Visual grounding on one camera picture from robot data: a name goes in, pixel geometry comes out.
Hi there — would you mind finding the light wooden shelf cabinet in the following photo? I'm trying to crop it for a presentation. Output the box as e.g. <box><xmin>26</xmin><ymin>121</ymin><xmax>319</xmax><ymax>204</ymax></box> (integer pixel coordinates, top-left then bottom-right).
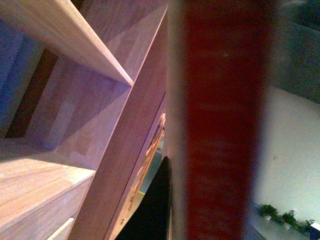
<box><xmin>0</xmin><ymin>0</ymin><xmax>168</xmax><ymax>240</ymax></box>

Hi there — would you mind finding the green potted plants row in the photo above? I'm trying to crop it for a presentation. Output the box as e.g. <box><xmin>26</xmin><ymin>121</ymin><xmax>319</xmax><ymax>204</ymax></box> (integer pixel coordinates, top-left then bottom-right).
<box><xmin>255</xmin><ymin>204</ymin><xmax>316</xmax><ymax>236</ymax></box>

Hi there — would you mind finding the dark red book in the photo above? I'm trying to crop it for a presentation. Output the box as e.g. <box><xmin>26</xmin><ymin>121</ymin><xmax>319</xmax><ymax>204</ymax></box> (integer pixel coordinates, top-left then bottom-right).
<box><xmin>165</xmin><ymin>0</ymin><xmax>276</xmax><ymax>240</ymax></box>

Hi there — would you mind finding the black left-camera left gripper finger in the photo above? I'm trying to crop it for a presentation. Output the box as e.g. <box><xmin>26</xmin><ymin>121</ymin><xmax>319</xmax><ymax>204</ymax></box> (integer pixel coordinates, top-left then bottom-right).
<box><xmin>116</xmin><ymin>156</ymin><xmax>172</xmax><ymax>240</ymax></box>

